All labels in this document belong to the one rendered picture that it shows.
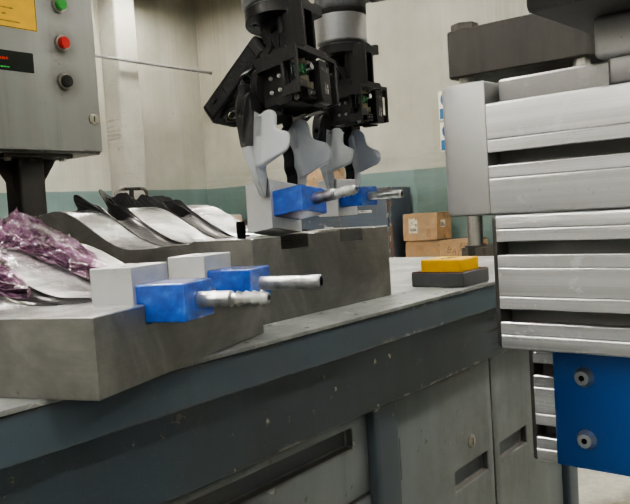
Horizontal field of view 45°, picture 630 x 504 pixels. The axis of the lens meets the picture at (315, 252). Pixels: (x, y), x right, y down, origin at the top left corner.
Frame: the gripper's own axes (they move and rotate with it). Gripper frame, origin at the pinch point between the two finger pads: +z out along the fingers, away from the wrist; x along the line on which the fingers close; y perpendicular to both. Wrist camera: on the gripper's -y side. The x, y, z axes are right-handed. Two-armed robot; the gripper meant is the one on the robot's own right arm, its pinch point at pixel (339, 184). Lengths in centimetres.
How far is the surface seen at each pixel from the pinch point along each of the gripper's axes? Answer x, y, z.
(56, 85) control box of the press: 2, -73, -26
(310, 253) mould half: -26.5, 14.4, 8.4
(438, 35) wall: 622, -308, -169
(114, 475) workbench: -56, 16, 24
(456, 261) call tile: -0.6, 19.0, 11.7
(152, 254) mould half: -36.1, -0.9, 7.5
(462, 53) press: 357, -153, -91
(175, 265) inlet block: -49, 17, 8
